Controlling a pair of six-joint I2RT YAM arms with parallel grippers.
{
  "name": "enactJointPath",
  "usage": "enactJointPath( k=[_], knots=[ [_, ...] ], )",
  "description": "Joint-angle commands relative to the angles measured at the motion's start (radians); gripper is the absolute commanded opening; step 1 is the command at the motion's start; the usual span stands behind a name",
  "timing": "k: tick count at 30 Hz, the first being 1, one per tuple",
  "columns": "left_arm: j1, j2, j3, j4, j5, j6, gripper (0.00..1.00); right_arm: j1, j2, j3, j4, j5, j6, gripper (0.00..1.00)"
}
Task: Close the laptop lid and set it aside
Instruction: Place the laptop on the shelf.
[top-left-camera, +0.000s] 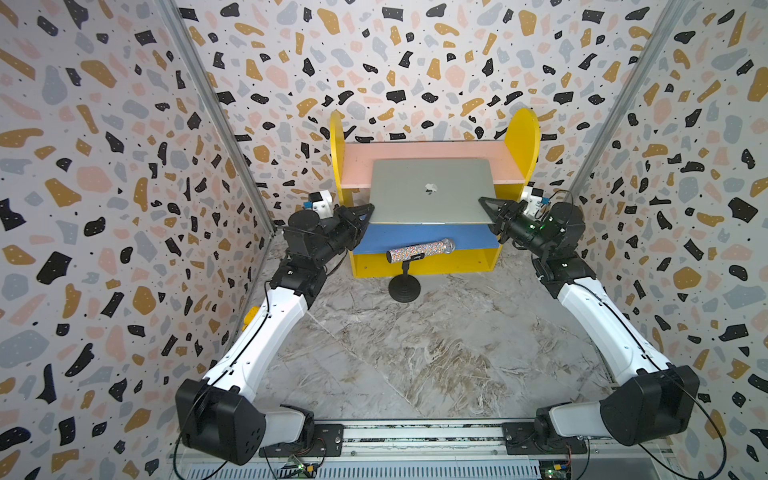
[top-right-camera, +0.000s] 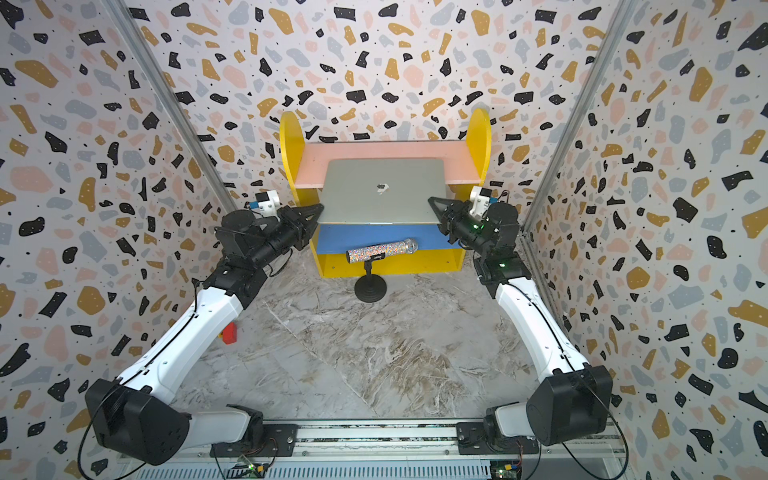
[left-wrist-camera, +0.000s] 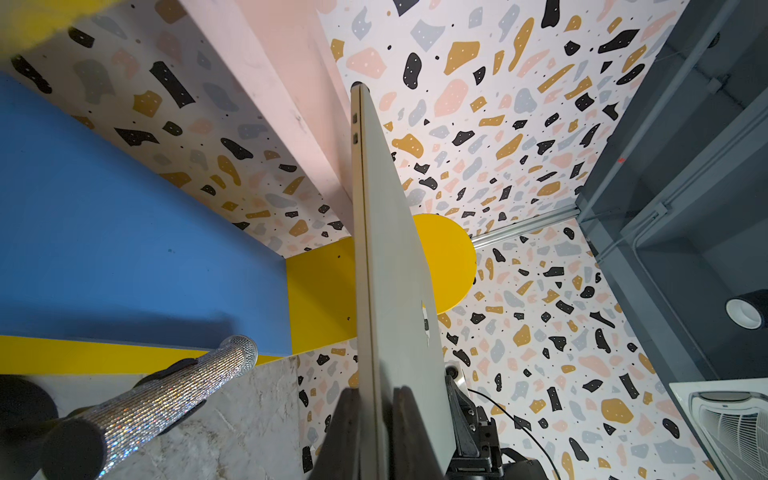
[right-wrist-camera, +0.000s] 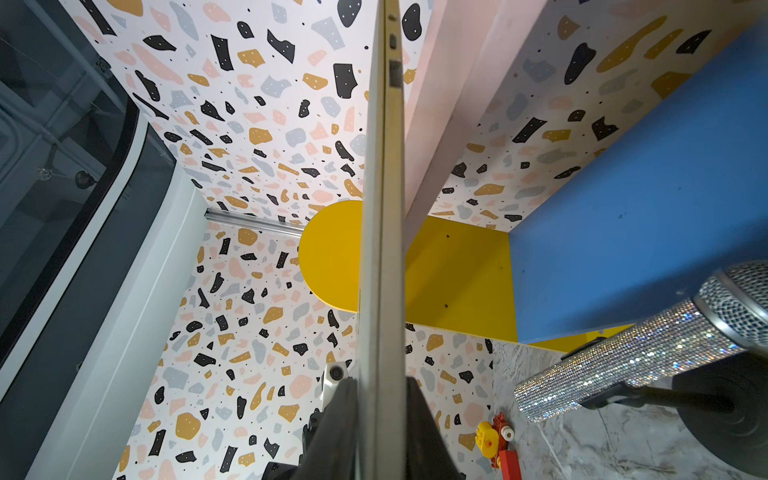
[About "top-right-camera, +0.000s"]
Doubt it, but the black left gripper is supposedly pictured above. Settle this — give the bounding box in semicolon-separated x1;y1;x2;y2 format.
250;204;326;274

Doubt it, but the silver laptop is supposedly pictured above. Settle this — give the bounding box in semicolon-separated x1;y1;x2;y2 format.
319;159;447;225

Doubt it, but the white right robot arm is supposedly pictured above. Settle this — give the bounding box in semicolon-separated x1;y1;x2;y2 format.
428;197;613;446

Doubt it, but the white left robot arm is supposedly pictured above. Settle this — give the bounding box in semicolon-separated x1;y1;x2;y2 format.
85;204;324;466

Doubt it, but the yellow pink blue shelf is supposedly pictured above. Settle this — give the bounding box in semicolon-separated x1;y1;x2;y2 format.
279;109;492;278

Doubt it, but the glitter microphone on black stand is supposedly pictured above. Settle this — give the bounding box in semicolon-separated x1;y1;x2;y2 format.
345;238;418;303

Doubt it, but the red yellow toy vehicle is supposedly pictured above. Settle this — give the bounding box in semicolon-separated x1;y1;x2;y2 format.
220;322;238;345

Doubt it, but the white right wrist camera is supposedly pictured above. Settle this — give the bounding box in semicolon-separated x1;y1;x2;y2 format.
469;186;496;220

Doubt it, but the aluminium corner frame post left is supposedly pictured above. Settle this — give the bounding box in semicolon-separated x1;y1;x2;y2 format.
101;0;239;213

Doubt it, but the aluminium corner frame post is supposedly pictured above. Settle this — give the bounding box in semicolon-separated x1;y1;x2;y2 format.
522;0;638;234
101;0;239;213

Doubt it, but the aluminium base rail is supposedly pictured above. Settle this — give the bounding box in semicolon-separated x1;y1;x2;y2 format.
117;419;634;479

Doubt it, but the aluminium corner frame post right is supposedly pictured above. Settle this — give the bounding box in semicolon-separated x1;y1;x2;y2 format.
522;0;638;234

